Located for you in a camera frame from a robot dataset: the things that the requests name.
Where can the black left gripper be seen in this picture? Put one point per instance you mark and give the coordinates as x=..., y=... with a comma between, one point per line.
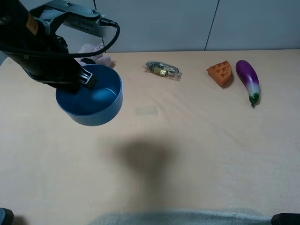
x=58, y=73

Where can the blue plastic bowl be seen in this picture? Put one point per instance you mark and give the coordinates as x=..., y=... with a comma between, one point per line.
x=97, y=106

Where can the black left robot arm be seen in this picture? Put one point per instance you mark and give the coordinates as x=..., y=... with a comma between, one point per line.
x=19, y=29

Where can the black object bottom left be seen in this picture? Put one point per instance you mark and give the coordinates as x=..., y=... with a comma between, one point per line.
x=6, y=216

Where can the black object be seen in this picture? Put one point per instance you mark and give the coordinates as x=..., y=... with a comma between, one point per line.
x=6, y=216
x=286, y=219

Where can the black object bottom right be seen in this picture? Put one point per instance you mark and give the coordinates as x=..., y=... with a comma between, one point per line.
x=286, y=219

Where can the pink folded towel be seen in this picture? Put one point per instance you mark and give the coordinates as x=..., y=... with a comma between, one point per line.
x=98, y=59

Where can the orange waffle toy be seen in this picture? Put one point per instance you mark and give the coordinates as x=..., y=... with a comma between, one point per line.
x=221, y=73

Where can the purple toy eggplant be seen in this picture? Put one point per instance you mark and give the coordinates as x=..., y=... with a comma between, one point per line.
x=249, y=78

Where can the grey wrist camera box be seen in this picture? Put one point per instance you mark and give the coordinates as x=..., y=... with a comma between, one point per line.
x=57, y=12

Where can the clear bag with cable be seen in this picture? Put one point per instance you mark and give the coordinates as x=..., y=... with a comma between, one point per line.
x=163, y=70

